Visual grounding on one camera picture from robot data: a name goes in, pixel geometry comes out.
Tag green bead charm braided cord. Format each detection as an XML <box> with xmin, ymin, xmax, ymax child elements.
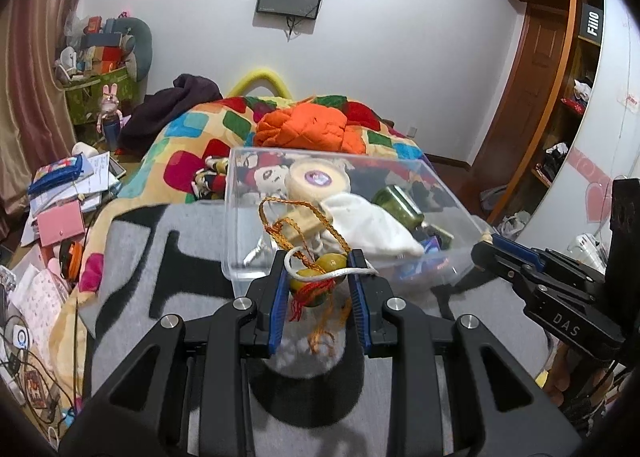
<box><xmin>257</xmin><ymin>197</ymin><xmax>353</xmax><ymax>355</ymax></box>

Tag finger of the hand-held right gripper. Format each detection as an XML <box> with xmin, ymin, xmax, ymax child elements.
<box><xmin>492</xmin><ymin>233</ymin><xmax>606</xmax><ymax>288</ymax></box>
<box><xmin>471</xmin><ymin>241</ymin><xmax>551</xmax><ymax>298</ymax></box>

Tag small blue box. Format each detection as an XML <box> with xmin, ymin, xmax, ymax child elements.
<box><xmin>400</xmin><ymin>232</ymin><xmax>456</xmax><ymax>280</ymax></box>

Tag colourful patchwork blanket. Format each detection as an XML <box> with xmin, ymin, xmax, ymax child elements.
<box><xmin>50</xmin><ymin>94</ymin><xmax>426</xmax><ymax>388</ymax></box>

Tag white door pink hearts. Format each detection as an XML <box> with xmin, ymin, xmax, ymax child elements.
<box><xmin>520</xmin><ymin>0</ymin><xmax>640</xmax><ymax>258</ymax></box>

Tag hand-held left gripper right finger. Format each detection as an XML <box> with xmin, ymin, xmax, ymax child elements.
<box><xmin>347</xmin><ymin>249</ymin><xmax>583</xmax><ymax>457</ymax></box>

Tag blue patterned pencil case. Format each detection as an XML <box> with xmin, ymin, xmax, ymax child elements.
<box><xmin>27</xmin><ymin>156</ymin><xmax>96</xmax><ymax>196</ymax></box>

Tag wooden wardrobe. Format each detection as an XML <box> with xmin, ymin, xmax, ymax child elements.
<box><xmin>470</xmin><ymin>0</ymin><xmax>613</xmax><ymax>228</ymax></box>

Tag striped pink curtain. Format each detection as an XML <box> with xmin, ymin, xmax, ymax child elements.
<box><xmin>0</xmin><ymin>0</ymin><xmax>108</xmax><ymax>238</ymax></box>

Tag white drawstring pouch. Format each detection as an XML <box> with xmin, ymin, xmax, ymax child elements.
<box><xmin>284</xmin><ymin>193</ymin><xmax>426</xmax><ymax>283</ymax></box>

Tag clear plastic storage box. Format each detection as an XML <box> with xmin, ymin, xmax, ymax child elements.
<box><xmin>221</xmin><ymin>147</ymin><xmax>488</xmax><ymax>295</ymax></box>

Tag yellow curved pillow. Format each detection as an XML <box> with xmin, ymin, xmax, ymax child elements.
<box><xmin>227</xmin><ymin>68</ymin><xmax>293</xmax><ymax>100</ymax></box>

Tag grey and black mat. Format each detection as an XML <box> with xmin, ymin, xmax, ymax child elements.
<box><xmin>82</xmin><ymin>202</ymin><xmax>556</xmax><ymax>457</ymax></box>

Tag dark purple cloth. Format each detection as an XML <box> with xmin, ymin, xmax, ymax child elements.
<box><xmin>117</xmin><ymin>73</ymin><xmax>223</xmax><ymax>152</ymax></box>

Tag small tan wooden piece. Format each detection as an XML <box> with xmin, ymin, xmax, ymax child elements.
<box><xmin>272</xmin><ymin>207</ymin><xmax>326</xmax><ymax>248</ymax></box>

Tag green glass bottle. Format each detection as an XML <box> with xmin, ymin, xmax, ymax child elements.
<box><xmin>371</xmin><ymin>185</ymin><xmax>426</xmax><ymax>233</ymax></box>

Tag pile of papers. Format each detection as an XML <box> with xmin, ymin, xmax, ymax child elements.
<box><xmin>27</xmin><ymin>152</ymin><xmax>123</xmax><ymax>238</ymax></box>

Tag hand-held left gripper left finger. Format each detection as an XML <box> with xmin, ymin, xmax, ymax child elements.
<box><xmin>60</xmin><ymin>249</ymin><xmax>291</xmax><ymax>457</ymax></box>

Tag orange black device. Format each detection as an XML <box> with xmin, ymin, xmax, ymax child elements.
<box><xmin>60</xmin><ymin>242</ymin><xmax>83</xmax><ymax>283</ymax></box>

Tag cartoon mouse printed cloth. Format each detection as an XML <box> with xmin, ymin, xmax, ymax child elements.
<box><xmin>192</xmin><ymin>152</ymin><xmax>291</xmax><ymax>200</ymax></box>

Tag beige round jar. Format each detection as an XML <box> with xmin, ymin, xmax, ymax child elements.
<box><xmin>284</xmin><ymin>159</ymin><xmax>353</xmax><ymax>202</ymax></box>

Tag white dotted notebook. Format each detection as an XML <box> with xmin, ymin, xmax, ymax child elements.
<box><xmin>10</xmin><ymin>262</ymin><xmax>71</xmax><ymax>338</ymax></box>

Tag stack of colourful boxes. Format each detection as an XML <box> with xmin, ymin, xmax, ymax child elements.
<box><xmin>75</xmin><ymin>16</ymin><xmax>126</xmax><ymax>75</ymax></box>

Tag orange quilted jacket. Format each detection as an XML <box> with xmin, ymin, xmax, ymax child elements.
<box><xmin>252</xmin><ymin>104</ymin><xmax>366</xmax><ymax>155</ymax></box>

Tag white plastic bag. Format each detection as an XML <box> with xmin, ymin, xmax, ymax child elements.
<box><xmin>495</xmin><ymin>211</ymin><xmax>533</xmax><ymax>240</ymax></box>

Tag grey-green neck pillow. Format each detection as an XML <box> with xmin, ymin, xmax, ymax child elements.
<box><xmin>112</xmin><ymin>16</ymin><xmax>153</xmax><ymax>82</ymax></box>

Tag pink wallet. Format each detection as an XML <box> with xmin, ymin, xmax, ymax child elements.
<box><xmin>37</xmin><ymin>199</ymin><xmax>87</xmax><ymax>249</ymax></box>

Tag green patterned storage box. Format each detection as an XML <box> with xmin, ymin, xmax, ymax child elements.
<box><xmin>65</xmin><ymin>66</ymin><xmax>141</xmax><ymax>126</ymax></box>

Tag black sign board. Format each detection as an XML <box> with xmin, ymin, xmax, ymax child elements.
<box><xmin>577</xmin><ymin>0</ymin><xmax>603</xmax><ymax>45</ymax></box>

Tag person's right hand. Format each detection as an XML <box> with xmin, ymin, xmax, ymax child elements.
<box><xmin>537</xmin><ymin>337</ymin><xmax>616</xmax><ymax>413</ymax></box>

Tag pink bunny figure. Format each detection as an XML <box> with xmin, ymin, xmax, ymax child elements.
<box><xmin>97</xmin><ymin>84</ymin><xmax>123</xmax><ymax>145</ymax></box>

